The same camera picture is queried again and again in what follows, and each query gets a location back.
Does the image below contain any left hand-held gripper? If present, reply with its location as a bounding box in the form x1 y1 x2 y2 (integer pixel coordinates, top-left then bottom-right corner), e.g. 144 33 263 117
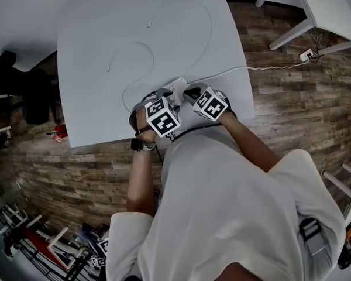
129 88 182 138

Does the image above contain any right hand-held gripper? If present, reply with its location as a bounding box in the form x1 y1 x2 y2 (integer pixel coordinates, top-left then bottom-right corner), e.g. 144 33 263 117
183 83 232 123

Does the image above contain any white power strip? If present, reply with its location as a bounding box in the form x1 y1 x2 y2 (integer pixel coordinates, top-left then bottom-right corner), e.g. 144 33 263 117
140 76 191 107

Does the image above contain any person's left forearm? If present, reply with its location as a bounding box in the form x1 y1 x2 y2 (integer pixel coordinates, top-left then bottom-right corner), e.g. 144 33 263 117
125 148 164 217

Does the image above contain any person's right forearm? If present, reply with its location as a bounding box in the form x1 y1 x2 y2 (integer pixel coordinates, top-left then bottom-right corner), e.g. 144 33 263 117
221 111 282 174

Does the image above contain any person's left hand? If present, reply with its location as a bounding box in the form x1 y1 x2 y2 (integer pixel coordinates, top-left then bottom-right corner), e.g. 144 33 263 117
135 107 157 143

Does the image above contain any black watch with metal band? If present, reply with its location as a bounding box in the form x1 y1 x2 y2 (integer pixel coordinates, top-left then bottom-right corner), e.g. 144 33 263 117
130 137 157 152

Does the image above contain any red fire extinguisher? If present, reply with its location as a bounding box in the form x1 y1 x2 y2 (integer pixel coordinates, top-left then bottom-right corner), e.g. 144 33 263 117
46 123 68 144

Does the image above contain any white floor socket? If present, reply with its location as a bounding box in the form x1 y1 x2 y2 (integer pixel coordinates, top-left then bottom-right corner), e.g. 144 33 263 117
298 48 315 63

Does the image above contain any person's white t-shirt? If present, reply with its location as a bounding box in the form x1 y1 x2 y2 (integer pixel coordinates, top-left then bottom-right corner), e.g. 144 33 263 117
105 124 347 281

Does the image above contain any black office chair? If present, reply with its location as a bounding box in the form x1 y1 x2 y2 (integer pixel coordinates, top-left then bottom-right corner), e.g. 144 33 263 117
0 50 61 126

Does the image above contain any white side table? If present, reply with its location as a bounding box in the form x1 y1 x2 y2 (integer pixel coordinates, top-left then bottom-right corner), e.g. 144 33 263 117
254 0 351 56

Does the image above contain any white cabinet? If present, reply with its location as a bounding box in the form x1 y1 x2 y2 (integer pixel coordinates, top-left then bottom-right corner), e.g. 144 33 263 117
323 162 351 225

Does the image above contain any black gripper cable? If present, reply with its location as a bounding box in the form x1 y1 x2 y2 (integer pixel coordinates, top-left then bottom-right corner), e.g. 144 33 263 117
171 123 223 143

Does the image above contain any white power cable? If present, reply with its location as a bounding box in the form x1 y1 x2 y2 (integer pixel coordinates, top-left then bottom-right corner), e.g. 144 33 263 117
189 61 307 85

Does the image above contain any grey strap buckle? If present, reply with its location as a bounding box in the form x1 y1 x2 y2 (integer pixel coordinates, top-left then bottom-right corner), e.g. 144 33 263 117
298 218 329 256

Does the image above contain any red board with white frame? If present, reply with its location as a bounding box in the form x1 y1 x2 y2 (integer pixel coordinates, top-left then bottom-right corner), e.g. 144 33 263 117
23 225 86 273

